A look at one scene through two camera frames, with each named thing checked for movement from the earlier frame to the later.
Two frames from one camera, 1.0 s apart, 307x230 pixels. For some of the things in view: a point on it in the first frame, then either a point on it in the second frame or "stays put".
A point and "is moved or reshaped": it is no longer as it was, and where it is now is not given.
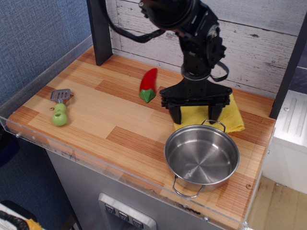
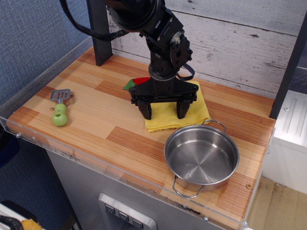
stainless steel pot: [200, 156] stays put
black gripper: [195, 92] → [159, 90]
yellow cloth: [228, 117] → [164, 115]
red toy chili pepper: [148, 86] is moved or reshaped
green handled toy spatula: [59, 118] stays put
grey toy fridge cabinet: [83, 183] stays put
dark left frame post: [100, 26] stays put
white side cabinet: [286, 159] stays put
